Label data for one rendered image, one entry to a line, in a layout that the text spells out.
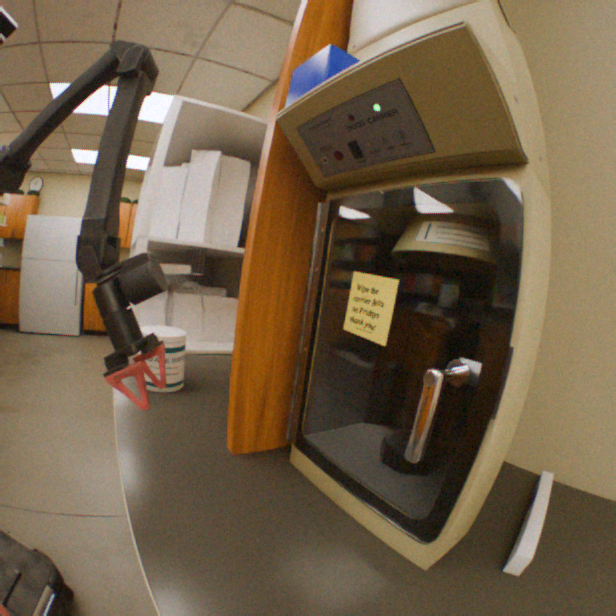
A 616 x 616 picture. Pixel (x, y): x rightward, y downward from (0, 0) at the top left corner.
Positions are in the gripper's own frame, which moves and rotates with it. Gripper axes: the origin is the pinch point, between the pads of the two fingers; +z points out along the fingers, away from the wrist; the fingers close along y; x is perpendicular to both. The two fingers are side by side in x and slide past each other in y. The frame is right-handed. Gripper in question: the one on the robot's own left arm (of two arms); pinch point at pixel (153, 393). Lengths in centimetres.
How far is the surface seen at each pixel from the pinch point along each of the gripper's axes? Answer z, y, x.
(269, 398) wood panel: 9.5, 4.1, -17.6
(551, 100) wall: -30, -8, -105
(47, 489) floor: 44, 58, 135
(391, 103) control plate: -23, -21, -43
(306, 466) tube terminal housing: 20.6, -3.9, -19.0
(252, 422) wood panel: 12.1, 2.8, -13.1
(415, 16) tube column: -44, -15, -62
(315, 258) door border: -10.0, -0.7, -33.1
